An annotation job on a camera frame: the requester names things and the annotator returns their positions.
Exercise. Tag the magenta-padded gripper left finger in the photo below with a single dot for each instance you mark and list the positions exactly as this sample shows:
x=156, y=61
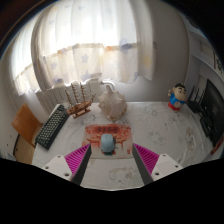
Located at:
x=75, y=160

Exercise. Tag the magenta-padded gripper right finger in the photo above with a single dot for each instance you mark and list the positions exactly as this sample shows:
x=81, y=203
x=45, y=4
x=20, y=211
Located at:
x=148, y=160

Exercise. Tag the light blue computer mouse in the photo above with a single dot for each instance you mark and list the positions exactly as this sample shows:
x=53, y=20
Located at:
x=107, y=144

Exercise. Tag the white printed tablecloth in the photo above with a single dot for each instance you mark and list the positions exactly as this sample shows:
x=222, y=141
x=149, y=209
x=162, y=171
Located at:
x=160, y=130

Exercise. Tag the dark keyboard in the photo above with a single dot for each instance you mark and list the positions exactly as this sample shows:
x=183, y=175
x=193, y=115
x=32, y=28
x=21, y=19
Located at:
x=51, y=128

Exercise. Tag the wooden model sailing ship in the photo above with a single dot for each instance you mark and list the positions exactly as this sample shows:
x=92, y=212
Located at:
x=80, y=106

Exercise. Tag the orange wooden chair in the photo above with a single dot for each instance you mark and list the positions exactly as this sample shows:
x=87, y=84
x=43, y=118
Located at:
x=25, y=125

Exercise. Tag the white ceramic pitcher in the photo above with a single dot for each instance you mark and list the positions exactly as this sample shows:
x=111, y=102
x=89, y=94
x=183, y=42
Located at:
x=112, y=105

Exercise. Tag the white radiator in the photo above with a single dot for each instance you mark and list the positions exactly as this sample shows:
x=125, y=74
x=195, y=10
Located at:
x=50, y=96

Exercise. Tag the cartoon boy figure clock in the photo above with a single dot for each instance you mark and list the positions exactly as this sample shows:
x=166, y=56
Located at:
x=177, y=96

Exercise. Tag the black router with antennas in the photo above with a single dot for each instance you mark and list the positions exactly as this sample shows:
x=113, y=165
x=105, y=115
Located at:
x=196, y=106

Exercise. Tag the black monitor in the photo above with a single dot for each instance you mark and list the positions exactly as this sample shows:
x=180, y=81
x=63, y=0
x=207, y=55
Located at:
x=213, y=106

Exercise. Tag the sheer star-print curtain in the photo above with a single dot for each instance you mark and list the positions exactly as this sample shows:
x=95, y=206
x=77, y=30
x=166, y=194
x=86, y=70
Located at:
x=90, y=40

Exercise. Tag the white wall shelf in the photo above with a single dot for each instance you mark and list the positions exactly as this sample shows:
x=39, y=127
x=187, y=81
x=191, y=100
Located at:
x=208, y=61

